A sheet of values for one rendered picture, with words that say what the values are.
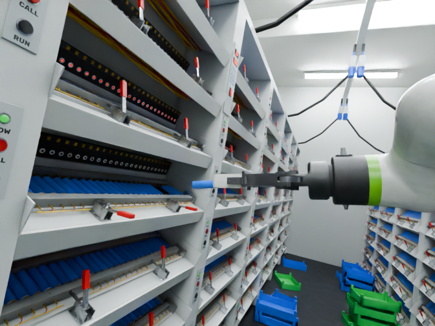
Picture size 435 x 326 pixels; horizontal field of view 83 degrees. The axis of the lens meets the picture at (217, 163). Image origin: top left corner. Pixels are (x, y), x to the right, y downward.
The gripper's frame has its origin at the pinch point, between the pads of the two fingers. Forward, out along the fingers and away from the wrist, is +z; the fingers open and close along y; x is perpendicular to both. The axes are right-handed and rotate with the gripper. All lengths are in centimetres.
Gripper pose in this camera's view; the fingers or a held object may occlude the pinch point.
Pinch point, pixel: (230, 181)
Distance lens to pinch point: 55.1
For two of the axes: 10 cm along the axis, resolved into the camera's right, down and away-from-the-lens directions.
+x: -0.1, 9.9, -1.2
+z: -9.3, 0.3, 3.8
